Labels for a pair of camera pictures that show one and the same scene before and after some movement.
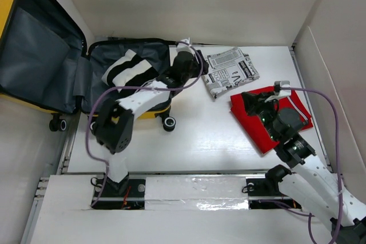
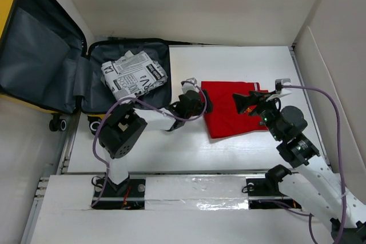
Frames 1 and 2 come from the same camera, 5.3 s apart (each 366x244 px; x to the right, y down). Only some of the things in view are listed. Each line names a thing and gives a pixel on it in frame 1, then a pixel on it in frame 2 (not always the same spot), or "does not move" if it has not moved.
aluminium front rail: [197, 187] does not move
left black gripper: [197, 64] → [201, 106]
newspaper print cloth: [228, 69] → [131, 75]
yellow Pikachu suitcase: [46, 64] does not move
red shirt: [255, 125] → [225, 120]
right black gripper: [254, 101] does not move
